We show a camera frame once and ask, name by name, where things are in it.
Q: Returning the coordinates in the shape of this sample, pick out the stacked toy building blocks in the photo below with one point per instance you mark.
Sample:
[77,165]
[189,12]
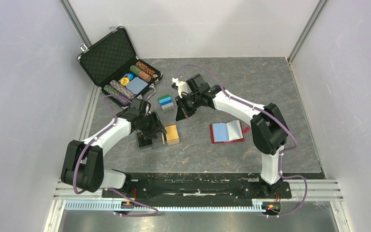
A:
[166,102]

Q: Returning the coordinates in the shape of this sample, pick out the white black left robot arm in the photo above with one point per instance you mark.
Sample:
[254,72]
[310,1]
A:
[83,166]

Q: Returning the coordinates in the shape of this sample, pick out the red poker chip row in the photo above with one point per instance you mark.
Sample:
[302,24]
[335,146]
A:
[144,76]

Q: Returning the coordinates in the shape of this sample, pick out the purple grey poker chip row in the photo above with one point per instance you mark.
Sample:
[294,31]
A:
[122,90]

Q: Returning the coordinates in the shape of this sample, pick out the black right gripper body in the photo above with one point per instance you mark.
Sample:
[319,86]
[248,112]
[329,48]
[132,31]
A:
[189,104]

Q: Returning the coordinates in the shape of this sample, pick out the aluminium slotted rail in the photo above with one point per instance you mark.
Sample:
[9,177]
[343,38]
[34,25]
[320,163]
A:
[125,206]

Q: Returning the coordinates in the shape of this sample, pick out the blue dealer chip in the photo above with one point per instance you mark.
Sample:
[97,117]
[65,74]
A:
[130,76]

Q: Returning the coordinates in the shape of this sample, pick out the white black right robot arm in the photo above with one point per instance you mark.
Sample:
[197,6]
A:
[268,127]

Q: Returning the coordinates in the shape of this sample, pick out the yellow dealer chip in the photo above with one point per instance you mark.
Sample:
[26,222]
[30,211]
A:
[124,81]

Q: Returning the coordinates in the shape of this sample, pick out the blue playing card deck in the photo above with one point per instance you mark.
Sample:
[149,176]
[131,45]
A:
[136,85]

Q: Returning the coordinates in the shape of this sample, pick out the brown poker chip row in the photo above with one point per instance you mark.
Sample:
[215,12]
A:
[145,68]

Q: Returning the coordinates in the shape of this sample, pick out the orange card stack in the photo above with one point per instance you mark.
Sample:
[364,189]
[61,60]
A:
[171,136]

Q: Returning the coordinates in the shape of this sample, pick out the red leather card holder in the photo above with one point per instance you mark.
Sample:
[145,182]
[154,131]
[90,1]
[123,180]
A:
[230,132]

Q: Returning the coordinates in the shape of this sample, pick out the green purple poker chip row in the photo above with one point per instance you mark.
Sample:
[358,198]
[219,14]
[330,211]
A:
[121,99]

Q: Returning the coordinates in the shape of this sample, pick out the black card stack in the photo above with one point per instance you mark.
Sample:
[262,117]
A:
[142,142]

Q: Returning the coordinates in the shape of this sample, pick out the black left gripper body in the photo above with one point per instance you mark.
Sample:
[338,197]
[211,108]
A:
[149,124]

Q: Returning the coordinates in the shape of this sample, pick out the black aluminium poker chip case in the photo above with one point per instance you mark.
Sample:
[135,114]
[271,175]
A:
[110,59]

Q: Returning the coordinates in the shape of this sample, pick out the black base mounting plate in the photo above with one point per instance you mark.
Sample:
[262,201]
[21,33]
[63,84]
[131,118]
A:
[168,189]

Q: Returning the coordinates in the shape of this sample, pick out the clear plastic card box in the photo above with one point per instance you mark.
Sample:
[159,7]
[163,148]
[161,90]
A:
[157,143]

